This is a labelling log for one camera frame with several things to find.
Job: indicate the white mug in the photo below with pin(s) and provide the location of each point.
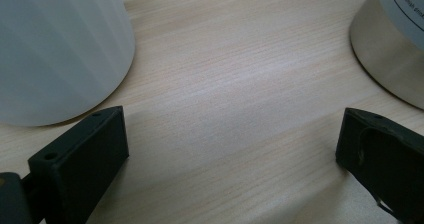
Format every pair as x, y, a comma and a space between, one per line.
56, 50

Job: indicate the stainless steel cup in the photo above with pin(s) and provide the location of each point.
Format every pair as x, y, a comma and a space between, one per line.
383, 47

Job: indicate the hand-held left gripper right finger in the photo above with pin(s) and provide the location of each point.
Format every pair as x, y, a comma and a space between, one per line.
386, 157

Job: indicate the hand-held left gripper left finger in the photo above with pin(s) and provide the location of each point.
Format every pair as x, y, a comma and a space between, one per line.
83, 157

